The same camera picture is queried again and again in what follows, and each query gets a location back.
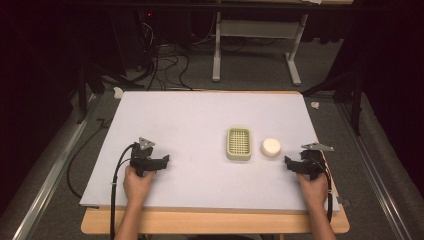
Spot round white soap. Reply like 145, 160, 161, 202
260, 137, 282, 159

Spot aluminium floor rail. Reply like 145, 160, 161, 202
335, 102, 413, 240
12, 95, 100, 240

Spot person's right hand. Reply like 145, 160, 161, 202
296, 171, 330, 210

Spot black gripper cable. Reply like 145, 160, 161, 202
109, 143, 137, 240
319, 156, 335, 224

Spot thin black floor cable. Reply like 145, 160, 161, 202
66, 117, 113, 200

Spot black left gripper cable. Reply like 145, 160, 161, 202
109, 143, 137, 240

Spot tangle of black floor cables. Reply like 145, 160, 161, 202
135, 19, 195, 92

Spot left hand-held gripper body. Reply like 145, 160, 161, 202
129, 136, 164, 178

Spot pale green soap dish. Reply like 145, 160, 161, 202
225, 126, 253, 162

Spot white metal desk frame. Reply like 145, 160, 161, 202
211, 11, 310, 87

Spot black metal stand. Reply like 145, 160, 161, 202
300, 70, 365, 137
75, 62, 145, 125

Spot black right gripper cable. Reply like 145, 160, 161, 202
319, 156, 335, 224

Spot person's left hand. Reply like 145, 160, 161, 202
122, 165, 156, 208

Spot white foam table mat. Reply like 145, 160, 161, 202
78, 90, 341, 215

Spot dark computer tower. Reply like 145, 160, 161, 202
108, 9, 159, 76

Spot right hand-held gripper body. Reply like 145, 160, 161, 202
294, 142, 335, 181

